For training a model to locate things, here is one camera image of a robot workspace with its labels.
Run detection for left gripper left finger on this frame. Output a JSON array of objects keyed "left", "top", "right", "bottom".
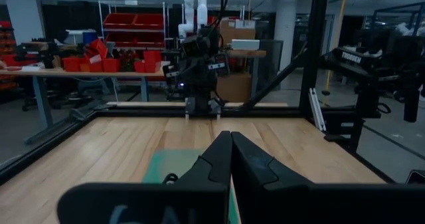
[{"left": 56, "top": 130, "right": 234, "bottom": 224}]

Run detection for green translucent plastic tray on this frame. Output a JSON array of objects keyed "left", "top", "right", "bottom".
[{"left": 141, "top": 148, "right": 240, "bottom": 224}]

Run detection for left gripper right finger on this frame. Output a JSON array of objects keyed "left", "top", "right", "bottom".
[{"left": 230, "top": 131, "right": 425, "bottom": 224}]

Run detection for cardboard box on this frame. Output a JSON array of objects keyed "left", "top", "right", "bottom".
[
  {"left": 219, "top": 17, "right": 257, "bottom": 46},
  {"left": 214, "top": 71, "right": 253, "bottom": 104}
]

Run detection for shelf with red bins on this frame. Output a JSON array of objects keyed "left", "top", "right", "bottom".
[{"left": 98, "top": 0, "right": 167, "bottom": 51}]

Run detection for blue bin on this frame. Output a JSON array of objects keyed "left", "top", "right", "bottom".
[{"left": 82, "top": 31, "right": 98, "bottom": 46}]

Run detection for red plastic bin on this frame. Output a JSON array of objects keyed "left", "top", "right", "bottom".
[
  {"left": 62, "top": 56, "right": 82, "bottom": 73},
  {"left": 88, "top": 37, "right": 110, "bottom": 59},
  {"left": 133, "top": 60, "right": 161, "bottom": 74},
  {"left": 102, "top": 58, "right": 121, "bottom": 73},
  {"left": 143, "top": 50, "right": 163, "bottom": 64}
]

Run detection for white flat box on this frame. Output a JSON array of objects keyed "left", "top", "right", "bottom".
[{"left": 230, "top": 39, "right": 261, "bottom": 51}]

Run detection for silver aluminium strip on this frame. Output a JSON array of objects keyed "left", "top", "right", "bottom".
[{"left": 307, "top": 86, "right": 327, "bottom": 132}]

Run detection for black aluminium table frame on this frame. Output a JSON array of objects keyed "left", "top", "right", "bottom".
[{"left": 0, "top": 0, "right": 398, "bottom": 187}]

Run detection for wooden worktable blue legs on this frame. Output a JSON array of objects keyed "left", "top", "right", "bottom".
[{"left": 0, "top": 66, "right": 167, "bottom": 145}]

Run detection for plain black USB-C cable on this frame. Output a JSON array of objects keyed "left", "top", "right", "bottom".
[{"left": 161, "top": 172, "right": 179, "bottom": 185}]

